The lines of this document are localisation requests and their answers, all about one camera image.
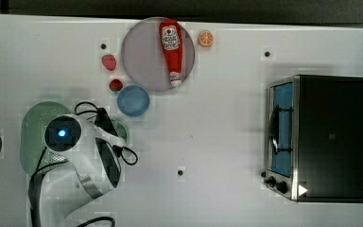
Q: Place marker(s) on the dark red strawberry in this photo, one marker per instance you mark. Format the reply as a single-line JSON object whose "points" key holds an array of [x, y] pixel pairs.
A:
{"points": [[116, 85]]}

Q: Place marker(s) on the black toaster oven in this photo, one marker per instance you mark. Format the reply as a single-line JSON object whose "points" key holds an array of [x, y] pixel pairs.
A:
{"points": [[314, 139]]}

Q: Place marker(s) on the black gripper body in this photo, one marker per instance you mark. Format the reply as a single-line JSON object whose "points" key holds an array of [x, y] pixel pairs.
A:
{"points": [[103, 121]]}

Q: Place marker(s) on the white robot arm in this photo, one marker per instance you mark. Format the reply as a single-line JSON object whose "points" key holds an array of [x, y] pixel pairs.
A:
{"points": [[91, 168]]}

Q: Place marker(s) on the green colander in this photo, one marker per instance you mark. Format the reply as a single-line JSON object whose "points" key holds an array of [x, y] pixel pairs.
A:
{"points": [[32, 136]]}

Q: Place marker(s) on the blue cup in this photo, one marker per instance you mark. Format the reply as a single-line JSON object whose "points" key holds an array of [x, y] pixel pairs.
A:
{"points": [[133, 100]]}

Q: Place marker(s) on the grey round plate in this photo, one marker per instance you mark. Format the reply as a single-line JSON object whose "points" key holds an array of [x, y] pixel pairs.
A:
{"points": [[142, 56]]}

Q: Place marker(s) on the red ketchup bottle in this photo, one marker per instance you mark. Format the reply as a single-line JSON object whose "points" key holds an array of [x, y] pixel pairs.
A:
{"points": [[171, 42]]}

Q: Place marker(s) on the pale red strawberry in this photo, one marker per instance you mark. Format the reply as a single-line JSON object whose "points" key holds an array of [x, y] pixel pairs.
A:
{"points": [[109, 62]]}

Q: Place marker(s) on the green mug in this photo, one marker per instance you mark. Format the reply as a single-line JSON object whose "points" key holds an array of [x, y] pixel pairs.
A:
{"points": [[119, 129]]}

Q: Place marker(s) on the orange slice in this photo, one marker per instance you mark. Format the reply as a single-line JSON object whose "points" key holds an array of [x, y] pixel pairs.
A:
{"points": [[206, 38]]}

